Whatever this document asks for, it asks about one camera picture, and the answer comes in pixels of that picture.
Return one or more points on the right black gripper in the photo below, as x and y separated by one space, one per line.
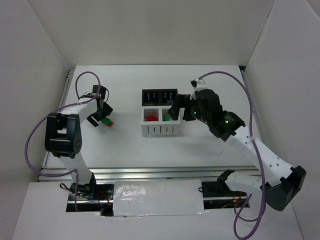
181 107

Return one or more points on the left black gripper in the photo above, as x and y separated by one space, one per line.
99 119

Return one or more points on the green lego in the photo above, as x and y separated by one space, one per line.
106 120

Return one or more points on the green lego brick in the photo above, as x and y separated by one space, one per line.
167 118

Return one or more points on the red ridged lego brick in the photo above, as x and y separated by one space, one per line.
151 118

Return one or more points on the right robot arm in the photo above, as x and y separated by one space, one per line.
279 181

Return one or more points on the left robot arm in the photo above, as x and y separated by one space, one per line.
63 137

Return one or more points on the white container pair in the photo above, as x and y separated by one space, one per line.
156 122

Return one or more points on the black container pair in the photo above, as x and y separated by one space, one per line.
158 97

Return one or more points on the white foam cover panel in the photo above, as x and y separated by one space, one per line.
157 198

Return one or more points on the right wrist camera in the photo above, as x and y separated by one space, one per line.
198 84

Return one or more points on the aluminium rail frame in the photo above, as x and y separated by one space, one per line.
122 152

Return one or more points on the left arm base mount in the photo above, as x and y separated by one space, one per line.
99 198

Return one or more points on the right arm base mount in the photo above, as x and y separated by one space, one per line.
216 195

